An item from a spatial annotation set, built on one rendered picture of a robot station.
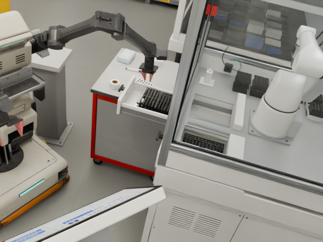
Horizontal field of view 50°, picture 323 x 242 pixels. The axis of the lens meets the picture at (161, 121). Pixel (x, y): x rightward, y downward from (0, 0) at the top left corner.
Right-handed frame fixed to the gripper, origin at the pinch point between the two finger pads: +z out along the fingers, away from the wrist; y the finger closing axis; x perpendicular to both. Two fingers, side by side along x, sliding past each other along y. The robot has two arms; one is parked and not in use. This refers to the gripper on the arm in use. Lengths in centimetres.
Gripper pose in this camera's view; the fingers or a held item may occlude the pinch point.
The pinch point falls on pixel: (147, 79)
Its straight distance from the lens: 211.4
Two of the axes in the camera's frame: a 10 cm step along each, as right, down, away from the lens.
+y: 9.5, 2.5, -1.7
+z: -1.0, 7.8, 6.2
